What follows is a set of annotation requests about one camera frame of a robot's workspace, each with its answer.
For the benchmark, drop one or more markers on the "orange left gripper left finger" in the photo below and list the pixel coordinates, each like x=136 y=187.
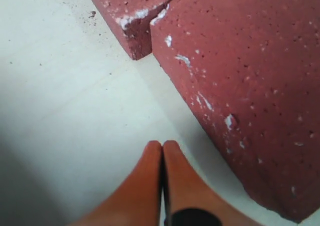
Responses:
x=137 y=201

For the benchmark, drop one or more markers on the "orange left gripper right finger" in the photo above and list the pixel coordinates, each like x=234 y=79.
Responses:
x=189 y=200

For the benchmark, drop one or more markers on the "red brick with chipped corner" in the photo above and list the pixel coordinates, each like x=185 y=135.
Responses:
x=249 y=70

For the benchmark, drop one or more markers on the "red brick front left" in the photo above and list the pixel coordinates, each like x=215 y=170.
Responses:
x=129 y=21

